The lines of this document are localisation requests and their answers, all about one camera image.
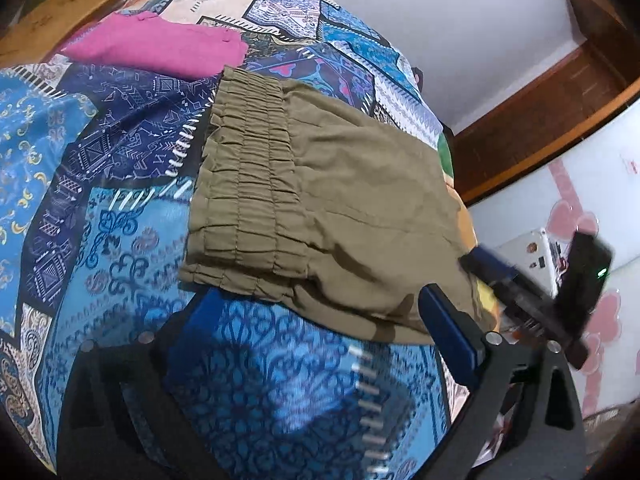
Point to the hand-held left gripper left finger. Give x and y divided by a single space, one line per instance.
196 312

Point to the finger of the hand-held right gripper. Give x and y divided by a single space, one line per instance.
492 266

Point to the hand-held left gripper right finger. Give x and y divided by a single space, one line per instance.
446 332

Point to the olive green pants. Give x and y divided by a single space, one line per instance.
320 190

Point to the white box with stickers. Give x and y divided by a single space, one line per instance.
530 252

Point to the white cabinet with pink hearts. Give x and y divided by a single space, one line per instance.
590 180

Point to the blue patchwork printed bedspread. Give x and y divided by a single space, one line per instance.
100 185

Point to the brown wooden furniture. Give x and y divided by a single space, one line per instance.
550 95

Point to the folded pink cloth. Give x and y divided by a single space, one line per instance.
160 47

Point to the brown wooden headboard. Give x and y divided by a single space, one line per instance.
47 15

